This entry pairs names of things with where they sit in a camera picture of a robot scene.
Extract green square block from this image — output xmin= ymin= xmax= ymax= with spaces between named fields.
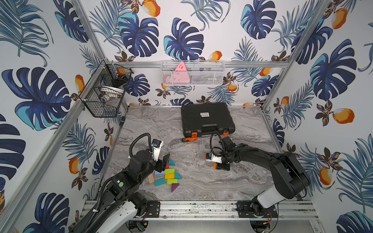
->
xmin=165 ymin=169 xmax=175 ymax=174

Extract black plastic tool case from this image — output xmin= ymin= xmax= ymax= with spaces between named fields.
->
xmin=181 ymin=103 xmax=236 ymax=138

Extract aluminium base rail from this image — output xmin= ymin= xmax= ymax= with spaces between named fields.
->
xmin=81 ymin=199 xmax=318 ymax=221

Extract teal small triangle block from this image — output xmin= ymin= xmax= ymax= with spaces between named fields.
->
xmin=175 ymin=172 xmax=182 ymax=180

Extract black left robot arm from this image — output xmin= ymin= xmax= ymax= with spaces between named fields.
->
xmin=69 ymin=149 xmax=171 ymax=233

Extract light blue rectangular block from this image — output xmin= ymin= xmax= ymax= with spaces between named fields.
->
xmin=154 ymin=171 xmax=165 ymax=176

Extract purple triangle block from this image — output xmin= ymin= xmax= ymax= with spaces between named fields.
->
xmin=171 ymin=183 xmax=180 ymax=192

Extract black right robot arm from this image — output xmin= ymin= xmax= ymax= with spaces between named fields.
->
xmin=205 ymin=137 xmax=311 ymax=212

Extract natural wood slanted block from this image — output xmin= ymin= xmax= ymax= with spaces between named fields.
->
xmin=148 ymin=173 xmax=154 ymax=184

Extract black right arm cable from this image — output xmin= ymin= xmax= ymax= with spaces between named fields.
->
xmin=209 ymin=130 xmax=226 ymax=158

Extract black corner bracket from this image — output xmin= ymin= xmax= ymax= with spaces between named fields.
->
xmin=119 ymin=116 xmax=126 ymax=126

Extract pink triangle card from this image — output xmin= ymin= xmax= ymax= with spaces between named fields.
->
xmin=171 ymin=61 xmax=190 ymax=84

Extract yellow square block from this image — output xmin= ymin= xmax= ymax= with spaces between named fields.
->
xmin=165 ymin=173 xmax=175 ymax=180

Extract teal rectangular block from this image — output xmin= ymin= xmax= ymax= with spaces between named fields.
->
xmin=154 ymin=178 xmax=167 ymax=186

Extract black wire basket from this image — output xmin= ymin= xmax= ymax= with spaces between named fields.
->
xmin=79 ymin=61 xmax=134 ymax=118

